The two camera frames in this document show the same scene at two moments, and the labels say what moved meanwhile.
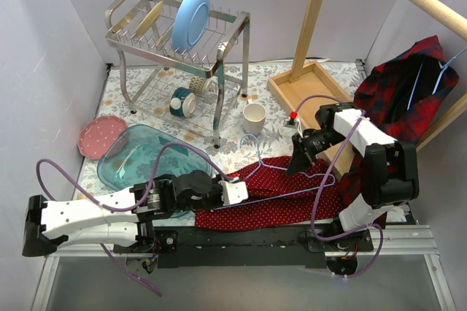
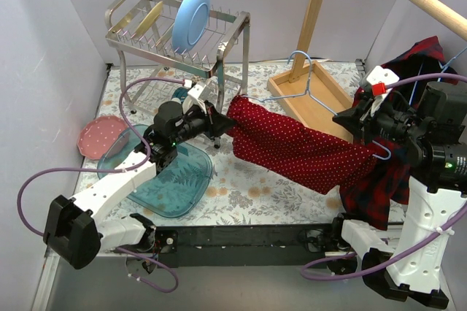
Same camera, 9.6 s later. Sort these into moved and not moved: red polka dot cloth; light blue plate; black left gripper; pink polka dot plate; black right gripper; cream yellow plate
Moved: black right gripper; black left gripper; red polka dot cloth
Not moved: cream yellow plate; pink polka dot plate; light blue plate
